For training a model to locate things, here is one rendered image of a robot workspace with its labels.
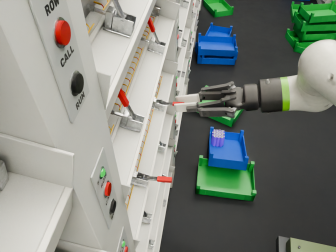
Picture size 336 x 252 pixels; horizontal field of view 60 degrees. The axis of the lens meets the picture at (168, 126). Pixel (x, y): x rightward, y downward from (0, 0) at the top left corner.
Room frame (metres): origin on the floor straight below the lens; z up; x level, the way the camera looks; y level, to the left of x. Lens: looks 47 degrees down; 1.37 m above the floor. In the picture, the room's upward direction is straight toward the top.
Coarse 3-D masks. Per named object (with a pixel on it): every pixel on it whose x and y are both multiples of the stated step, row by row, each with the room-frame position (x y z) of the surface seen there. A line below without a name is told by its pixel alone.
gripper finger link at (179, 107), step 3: (186, 102) 0.62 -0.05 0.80; (189, 102) 0.62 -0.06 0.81; (192, 102) 0.62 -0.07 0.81; (195, 102) 0.62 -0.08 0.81; (174, 105) 0.62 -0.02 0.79; (177, 105) 0.62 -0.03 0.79; (180, 105) 0.62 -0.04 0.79; (183, 105) 0.62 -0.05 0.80; (186, 105) 0.62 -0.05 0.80; (189, 105) 0.62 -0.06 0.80; (192, 105) 0.62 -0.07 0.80; (177, 108) 0.62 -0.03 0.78; (180, 108) 0.62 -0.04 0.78; (183, 108) 0.62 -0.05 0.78; (177, 111) 0.62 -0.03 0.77; (180, 111) 0.62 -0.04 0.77; (183, 111) 0.62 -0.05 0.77
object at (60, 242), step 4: (60, 240) 0.14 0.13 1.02; (64, 240) 0.14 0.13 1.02; (60, 244) 0.14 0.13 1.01; (64, 244) 0.14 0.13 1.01; (68, 244) 0.14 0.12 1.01; (72, 244) 0.14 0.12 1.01; (76, 244) 0.14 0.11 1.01; (80, 244) 0.14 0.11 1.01; (56, 248) 0.14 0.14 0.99; (60, 248) 0.14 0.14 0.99; (64, 248) 0.14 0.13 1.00; (68, 248) 0.14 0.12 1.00; (72, 248) 0.14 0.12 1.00; (76, 248) 0.14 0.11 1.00; (80, 248) 0.13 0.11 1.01; (84, 248) 0.13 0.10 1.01; (88, 248) 0.13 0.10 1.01; (92, 248) 0.13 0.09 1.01; (96, 248) 0.13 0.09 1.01
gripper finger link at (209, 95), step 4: (200, 92) 0.66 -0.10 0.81; (204, 92) 0.66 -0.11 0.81; (208, 92) 0.65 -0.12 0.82; (212, 92) 0.65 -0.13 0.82; (216, 92) 0.65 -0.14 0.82; (220, 92) 0.64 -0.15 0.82; (224, 92) 0.63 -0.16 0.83; (228, 92) 0.63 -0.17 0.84; (232, 92) 0.63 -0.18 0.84; (204, 96) 0.65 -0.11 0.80; (208, 96) 0.65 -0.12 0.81; (212, 96) 0.64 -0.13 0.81; (216, 96) 0.64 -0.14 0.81; (220, 96) 0.64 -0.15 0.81; (200, 100) 0.65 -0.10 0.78
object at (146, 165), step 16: (176, 64) 0.82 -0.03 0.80; (160, 80) 0.78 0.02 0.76; (160, 96) 0.70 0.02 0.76; (160, 112) 0.63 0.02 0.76; (160, 128) 0.57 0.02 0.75; (144, 144) 0.50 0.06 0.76; (144, 160) 0.45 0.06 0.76; (128, 192) 0.35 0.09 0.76; (144, 192) 0.36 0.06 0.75; (128, 208) 0.31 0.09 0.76
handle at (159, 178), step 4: (144, 176) 0.39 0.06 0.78; (148, 176) 0.39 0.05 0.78; (152, 176) 0.39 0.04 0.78; (156, 176) 0.39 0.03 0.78; (160, 176) 0.38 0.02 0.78; (164, 176) 0.38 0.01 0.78; (156, 180) 0.38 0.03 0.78; (160, 180) 0.37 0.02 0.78; (164, 180) 0.37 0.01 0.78; (168, 180) 0.37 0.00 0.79
